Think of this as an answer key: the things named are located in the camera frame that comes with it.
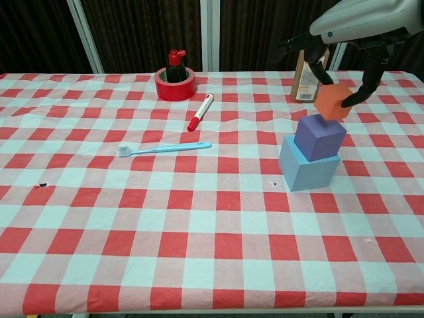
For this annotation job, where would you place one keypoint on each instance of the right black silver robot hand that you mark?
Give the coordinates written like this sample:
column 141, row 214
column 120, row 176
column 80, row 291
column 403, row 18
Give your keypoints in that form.
column 364, row 20

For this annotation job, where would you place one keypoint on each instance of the orange foam cube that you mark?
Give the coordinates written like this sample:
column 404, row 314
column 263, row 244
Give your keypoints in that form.
column 329, row 101

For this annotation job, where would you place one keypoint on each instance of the purple foam cube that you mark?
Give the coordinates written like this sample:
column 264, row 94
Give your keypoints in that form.
column 318, row 142

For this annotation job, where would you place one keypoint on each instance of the brown bottle white cap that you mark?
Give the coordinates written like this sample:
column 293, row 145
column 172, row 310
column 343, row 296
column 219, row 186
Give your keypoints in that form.
column 303, row 86

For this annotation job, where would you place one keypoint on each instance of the blue foam cube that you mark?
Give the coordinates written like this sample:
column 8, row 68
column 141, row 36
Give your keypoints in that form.
column 311, row 175

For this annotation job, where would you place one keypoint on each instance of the red white marker pen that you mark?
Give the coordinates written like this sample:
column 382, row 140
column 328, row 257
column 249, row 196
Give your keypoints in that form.
column 200, row 114

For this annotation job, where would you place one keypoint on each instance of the black bottle red cap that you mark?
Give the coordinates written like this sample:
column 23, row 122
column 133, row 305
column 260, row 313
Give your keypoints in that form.
column 175, row 66

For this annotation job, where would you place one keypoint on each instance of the red tape roll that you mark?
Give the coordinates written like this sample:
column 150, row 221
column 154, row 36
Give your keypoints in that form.
column 174, row 91

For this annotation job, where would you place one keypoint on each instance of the light blue toothbrush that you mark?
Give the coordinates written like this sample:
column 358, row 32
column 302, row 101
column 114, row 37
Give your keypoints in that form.
column 165, row 148

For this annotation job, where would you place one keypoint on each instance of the red white checkered tablecloth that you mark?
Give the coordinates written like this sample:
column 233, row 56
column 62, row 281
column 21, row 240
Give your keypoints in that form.
column 198, row 215

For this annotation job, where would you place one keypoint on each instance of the dark partition panel white frame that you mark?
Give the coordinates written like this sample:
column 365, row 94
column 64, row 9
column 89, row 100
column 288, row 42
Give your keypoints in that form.
column 139, row 30
column 258, row 30
column 33, row 33
column 410, row 56

